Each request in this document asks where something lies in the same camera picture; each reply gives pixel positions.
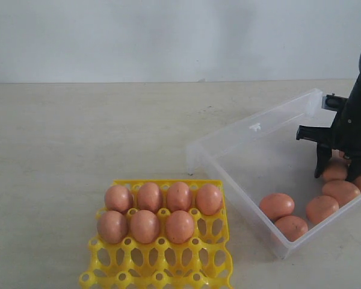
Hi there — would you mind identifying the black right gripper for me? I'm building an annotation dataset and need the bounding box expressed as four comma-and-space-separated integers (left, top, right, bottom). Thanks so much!
296, 92, 361, 182

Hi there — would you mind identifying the clear plastic bin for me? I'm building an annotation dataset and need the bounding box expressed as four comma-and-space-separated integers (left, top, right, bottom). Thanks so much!
187, 89, 361, 259

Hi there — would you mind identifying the brown egg front bottom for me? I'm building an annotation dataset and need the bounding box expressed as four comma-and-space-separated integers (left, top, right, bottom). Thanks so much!
275, 216, 309, 242

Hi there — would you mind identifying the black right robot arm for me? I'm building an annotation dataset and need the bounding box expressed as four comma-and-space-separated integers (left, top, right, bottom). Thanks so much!
296, 53, 361, 182

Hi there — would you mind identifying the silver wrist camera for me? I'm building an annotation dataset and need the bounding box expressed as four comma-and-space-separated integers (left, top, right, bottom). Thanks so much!
321, 93, 348, 111

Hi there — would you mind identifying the yellow plastic egg tray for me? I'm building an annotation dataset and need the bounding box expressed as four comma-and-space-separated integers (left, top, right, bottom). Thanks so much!
79, 179, 235, 289

